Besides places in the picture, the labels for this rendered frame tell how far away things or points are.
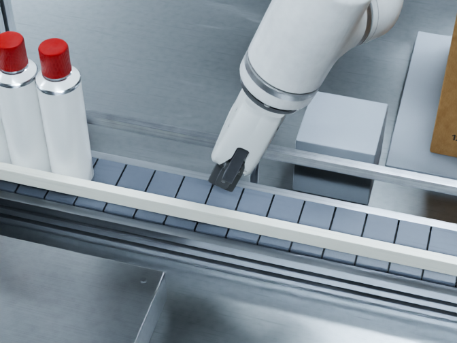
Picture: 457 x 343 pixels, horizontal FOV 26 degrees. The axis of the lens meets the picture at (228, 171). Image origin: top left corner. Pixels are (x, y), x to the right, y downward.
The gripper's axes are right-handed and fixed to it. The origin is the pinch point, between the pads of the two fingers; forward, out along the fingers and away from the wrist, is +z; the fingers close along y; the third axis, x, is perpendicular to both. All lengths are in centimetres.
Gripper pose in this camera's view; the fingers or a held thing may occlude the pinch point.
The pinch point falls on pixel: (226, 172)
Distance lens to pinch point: 114.7
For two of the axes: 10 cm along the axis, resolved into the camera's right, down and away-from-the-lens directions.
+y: -2.7, 6.8, -6.8
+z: -3.3, 6.0, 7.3
